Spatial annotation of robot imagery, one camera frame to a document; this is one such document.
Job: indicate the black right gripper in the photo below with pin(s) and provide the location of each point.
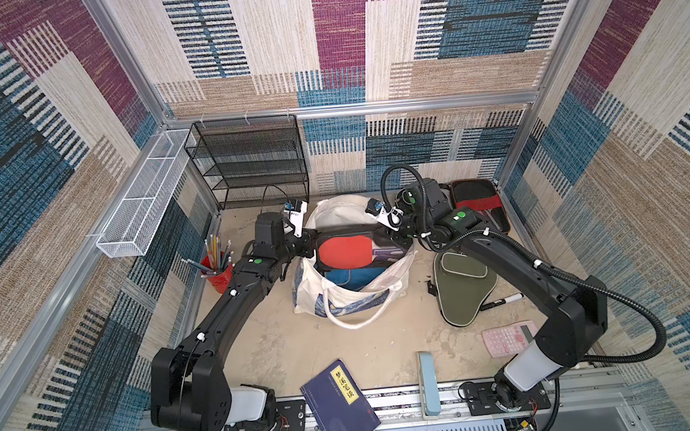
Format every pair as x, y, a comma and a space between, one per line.
402, 229

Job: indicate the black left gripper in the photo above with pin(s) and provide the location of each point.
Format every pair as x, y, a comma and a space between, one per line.
310, 239

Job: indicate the cream canvas tote bag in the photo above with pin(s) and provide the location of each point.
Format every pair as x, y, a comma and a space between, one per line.
350, 298

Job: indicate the red ping pong paddle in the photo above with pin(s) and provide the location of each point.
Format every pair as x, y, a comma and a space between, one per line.
357, 252

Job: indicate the red black mesh paddle case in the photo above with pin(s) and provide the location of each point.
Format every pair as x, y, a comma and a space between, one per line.
480, 195

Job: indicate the olive green paddle cover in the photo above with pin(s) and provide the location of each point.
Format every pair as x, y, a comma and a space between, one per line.
461, 286

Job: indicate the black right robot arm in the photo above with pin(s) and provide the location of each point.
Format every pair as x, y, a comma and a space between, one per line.
576, 309

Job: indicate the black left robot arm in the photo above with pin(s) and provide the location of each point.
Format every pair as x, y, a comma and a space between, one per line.
189, 390

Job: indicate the red pencil cup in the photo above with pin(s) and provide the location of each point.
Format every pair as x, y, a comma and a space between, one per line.
221, 280

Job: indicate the black marker pen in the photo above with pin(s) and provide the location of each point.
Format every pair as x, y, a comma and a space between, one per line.
501, 302

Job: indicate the pink calculator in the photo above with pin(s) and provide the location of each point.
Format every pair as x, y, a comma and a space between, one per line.
509, 340

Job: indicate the light blue eraser block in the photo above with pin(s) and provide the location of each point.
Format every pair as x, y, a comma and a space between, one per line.
429, 391

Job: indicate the dark blue book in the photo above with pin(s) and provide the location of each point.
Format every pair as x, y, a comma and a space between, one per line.
337, 403

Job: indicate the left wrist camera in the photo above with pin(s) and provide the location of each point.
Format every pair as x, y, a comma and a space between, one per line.
294, 212

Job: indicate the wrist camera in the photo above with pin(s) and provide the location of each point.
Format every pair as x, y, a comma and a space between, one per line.
294, 212
385, 213

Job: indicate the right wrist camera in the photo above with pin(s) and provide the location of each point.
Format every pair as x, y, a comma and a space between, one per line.
385, 213

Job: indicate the black wire mesh shelf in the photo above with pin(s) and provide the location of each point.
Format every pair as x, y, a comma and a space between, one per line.
248, 162

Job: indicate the white wire mesh basket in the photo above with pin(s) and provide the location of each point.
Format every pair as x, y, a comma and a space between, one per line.
135, 221

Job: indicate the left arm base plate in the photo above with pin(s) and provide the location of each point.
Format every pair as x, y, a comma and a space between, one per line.
288, 415

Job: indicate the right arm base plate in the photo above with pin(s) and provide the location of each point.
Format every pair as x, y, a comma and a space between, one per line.
490, 398

